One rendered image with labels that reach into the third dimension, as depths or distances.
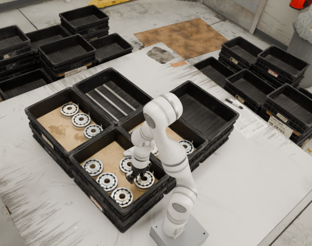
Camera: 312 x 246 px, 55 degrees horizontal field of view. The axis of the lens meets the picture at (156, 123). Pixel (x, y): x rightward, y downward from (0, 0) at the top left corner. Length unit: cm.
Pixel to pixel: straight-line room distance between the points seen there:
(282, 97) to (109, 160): 172
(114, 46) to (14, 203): 194
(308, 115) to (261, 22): 207
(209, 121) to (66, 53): 152
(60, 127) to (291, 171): 137
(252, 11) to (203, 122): 289
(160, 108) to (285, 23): 357
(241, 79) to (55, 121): 185
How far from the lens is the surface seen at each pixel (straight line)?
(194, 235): 147
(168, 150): 96
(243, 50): 342
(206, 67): 321
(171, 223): 133
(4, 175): 179
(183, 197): 116
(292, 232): 264
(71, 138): 169
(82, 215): 159
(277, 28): 440
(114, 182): 148
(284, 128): 260
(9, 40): 310
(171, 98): 89
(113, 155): 160
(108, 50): 308
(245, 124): 210
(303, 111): 278
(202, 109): 191
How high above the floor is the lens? 213
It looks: 47 degrees down
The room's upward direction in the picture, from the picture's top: 9 degrees clockwise
